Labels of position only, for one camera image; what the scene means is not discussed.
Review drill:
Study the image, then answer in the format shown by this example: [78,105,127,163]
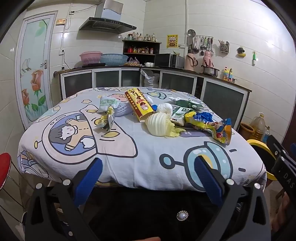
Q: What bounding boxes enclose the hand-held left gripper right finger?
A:
[194,156,271,241]

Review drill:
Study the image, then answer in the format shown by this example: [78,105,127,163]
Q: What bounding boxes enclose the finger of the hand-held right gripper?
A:
[266,135,287,160]

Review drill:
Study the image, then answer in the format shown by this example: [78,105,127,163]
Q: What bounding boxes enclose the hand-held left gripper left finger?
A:
[24,158,103,241]

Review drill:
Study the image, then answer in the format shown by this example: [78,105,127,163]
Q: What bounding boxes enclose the yellow trash bin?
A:
[246,138,281,181]

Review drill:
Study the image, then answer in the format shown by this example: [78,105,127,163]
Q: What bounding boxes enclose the white foam fruit net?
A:
[114,100,134,117]

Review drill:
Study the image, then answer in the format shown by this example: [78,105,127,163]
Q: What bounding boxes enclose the green milk carton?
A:
[169,97,205,109]
[170,106,193,126]

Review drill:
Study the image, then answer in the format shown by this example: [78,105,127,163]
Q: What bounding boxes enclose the clear water bottle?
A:
[262,126,271,143]

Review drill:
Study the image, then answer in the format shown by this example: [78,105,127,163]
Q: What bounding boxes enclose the large cooking oil bottle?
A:
[251,112,266,140]

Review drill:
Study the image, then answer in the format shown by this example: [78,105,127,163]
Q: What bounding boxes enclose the brown plastic bucket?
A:
[239,123,256,140]

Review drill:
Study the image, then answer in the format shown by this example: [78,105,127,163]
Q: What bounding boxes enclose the pearl button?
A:
[176,210,189,221]

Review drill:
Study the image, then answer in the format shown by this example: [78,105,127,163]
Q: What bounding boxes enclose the colourful cartoon snack bag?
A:
[201,118,232,146]

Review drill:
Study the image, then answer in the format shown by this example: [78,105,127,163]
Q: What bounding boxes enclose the cartoon printed tablecloth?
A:
[17,86,267,193]

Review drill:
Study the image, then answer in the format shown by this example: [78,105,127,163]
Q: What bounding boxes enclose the yellow snack bag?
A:
[184,111,210,131]

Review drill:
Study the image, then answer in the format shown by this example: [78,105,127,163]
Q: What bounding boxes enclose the crumpled yellow snack wrapper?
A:
[95,105,116,132]

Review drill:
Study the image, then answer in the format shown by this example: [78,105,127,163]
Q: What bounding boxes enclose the kitchen counter cabinet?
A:
[54,66,252,130]

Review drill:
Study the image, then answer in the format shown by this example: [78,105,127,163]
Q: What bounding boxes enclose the napa cabbage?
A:
[145,112,184,138]

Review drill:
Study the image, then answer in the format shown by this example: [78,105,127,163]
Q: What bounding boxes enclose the green white snack packet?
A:
[99,96,118,114]

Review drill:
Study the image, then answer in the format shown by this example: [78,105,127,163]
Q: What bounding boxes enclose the crumpled white plastic bag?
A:
[156,103,174,116]

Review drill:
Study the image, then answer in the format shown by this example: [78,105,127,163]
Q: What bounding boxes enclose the colourful dish soap bottles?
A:
[223,68,238,82]

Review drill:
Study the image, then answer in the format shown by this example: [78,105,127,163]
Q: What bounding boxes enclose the red stool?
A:
[0,153,12,191]

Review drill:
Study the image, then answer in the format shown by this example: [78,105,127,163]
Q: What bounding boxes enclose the red yellow carton box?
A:
[125,88,155,122]

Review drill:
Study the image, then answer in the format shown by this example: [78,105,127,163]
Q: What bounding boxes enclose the steel pot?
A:
[201,65,220,78]

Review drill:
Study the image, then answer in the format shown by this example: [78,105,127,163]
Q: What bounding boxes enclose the light pink thermos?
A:
[203,51,214,67]

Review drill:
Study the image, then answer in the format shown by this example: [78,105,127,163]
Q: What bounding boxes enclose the chopstick holder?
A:
[218,39,230,53]

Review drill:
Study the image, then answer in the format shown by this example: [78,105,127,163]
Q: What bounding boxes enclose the white sack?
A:
[141,70,161,88]

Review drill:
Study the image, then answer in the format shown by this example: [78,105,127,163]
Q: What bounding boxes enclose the dark pink thermos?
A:
[184,49,198,70]

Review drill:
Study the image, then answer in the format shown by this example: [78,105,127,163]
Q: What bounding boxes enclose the blue plastic basket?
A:
[100,53,129,67]

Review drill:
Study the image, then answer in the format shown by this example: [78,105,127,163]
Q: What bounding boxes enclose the pink plastic basin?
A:
[80,51,103,65]

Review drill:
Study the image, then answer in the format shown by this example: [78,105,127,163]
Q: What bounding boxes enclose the row of hanging utensils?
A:
[186,29,214,55]

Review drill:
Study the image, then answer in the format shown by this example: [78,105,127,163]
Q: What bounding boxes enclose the black microwave oven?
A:
[154,53,185,69]

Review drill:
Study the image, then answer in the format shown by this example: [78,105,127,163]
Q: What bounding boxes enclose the flower painted door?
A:
[15,11,58,130]

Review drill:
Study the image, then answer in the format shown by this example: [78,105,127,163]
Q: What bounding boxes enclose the row of red jars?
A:
[126,46,154,54]

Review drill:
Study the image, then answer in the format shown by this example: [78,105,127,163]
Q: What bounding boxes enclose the dark wooden spice shelf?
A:
[122,39,162,67]

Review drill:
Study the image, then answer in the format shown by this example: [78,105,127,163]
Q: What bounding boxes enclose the row of seasoning bottles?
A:
[127,32,157,42]

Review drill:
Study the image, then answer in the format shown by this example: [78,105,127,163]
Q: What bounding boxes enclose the steel range hood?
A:
[79,0,137,32]

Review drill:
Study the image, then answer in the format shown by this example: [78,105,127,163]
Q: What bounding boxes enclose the yellow wall poster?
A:
[167,35,179,49]

